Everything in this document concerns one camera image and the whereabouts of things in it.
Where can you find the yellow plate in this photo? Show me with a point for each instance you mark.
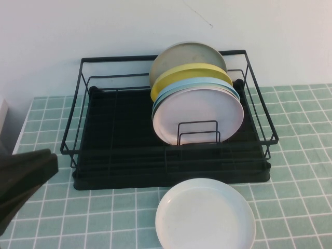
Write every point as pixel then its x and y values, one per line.
pixel 181 74

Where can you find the light blue plate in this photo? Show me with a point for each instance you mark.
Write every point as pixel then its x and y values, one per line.
pixel 197 83

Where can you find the white plate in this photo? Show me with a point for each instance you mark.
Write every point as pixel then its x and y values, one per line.
pixel 205 218

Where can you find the pale pink plate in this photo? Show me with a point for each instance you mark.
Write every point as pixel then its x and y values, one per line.
pixel 197 111

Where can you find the green checked tablecloth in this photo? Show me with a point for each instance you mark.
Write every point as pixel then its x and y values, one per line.
pixel 103 220

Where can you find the black plastic drip tray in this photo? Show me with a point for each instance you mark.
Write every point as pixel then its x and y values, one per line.
pixel 116 116

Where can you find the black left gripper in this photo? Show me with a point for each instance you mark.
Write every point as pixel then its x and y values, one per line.
pixel 10 186

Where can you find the beige grey plate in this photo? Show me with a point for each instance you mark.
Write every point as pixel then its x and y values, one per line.
pixel 192 55

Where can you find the pale green plate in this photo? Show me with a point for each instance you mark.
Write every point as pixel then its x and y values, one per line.
pixel 162 96

